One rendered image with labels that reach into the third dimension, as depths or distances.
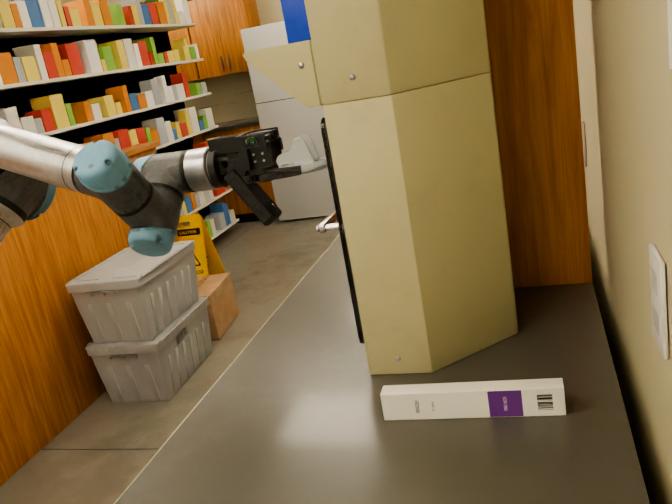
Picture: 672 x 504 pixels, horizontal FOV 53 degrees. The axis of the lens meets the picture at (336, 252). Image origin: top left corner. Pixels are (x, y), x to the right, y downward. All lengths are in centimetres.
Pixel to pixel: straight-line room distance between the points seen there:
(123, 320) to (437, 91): 252
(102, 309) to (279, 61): 247
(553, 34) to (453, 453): 81
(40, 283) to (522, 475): 282
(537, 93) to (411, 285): 50
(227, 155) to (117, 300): 222
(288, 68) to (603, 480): 72
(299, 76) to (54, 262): 260
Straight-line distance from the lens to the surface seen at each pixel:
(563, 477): 93
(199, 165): 118
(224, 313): 413
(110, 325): 344
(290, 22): 130
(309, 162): 112
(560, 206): 145
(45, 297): 348
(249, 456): 106
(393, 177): 107
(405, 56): 107
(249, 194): 117
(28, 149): 122
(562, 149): 142
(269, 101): 634
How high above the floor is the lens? 149
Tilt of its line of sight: 16 degrees down
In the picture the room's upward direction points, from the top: 10 degrees counter-clockwise
